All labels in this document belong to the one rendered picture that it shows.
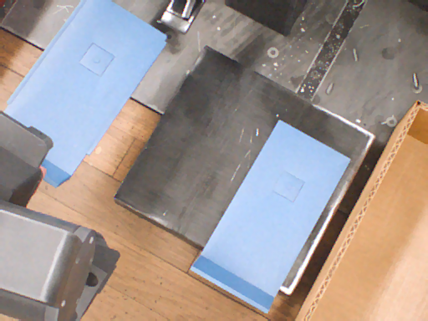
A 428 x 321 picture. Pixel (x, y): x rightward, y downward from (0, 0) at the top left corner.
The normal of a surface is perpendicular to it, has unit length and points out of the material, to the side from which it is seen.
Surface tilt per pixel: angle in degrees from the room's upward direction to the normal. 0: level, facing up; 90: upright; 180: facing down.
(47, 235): 1
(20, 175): 62
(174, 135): 0
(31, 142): 29
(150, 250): 0
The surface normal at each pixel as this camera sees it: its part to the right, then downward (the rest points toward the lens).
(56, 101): 0.14, -0.23
